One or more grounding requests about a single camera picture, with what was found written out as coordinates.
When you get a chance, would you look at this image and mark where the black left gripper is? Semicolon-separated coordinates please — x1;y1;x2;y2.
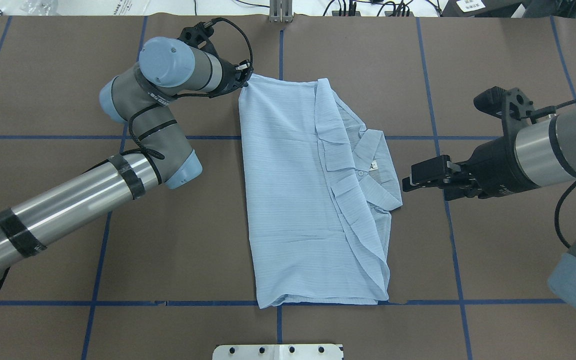
177;19;253;97

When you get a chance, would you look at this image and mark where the light blue button shirt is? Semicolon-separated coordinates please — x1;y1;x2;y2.
238;74;403;309

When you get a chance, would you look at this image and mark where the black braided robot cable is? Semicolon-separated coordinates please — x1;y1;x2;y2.
543;89;576;250

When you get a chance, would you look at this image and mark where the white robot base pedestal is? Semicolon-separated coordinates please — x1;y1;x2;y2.
212;343;345;360

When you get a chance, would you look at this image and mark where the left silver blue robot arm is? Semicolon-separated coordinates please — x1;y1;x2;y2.
0;16;255;286

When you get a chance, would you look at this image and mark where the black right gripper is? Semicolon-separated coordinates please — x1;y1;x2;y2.
402;86;539;202

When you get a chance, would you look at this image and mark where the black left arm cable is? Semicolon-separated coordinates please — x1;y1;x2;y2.
0;17;255;325

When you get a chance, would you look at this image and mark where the grey aluminium frame post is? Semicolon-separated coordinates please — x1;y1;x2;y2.
269;0;294;24

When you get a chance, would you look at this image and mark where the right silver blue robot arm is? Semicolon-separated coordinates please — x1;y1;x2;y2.
401;86;576;309

